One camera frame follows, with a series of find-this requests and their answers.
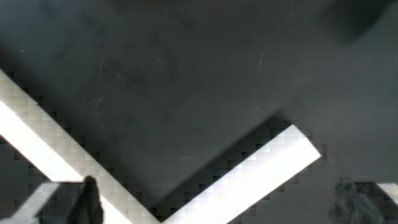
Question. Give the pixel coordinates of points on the white front fence bar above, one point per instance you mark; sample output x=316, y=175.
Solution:
x=55, y=154

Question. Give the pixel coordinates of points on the white fence bar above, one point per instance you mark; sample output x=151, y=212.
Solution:
x=55, y=154
x=254, y=178

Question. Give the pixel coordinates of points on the white right fence bar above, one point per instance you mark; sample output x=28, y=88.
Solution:
x=254, y=178

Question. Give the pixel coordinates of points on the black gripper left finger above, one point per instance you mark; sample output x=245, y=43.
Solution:
x=62, y=204

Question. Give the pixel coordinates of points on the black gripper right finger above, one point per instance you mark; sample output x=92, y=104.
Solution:
x=364, y=203

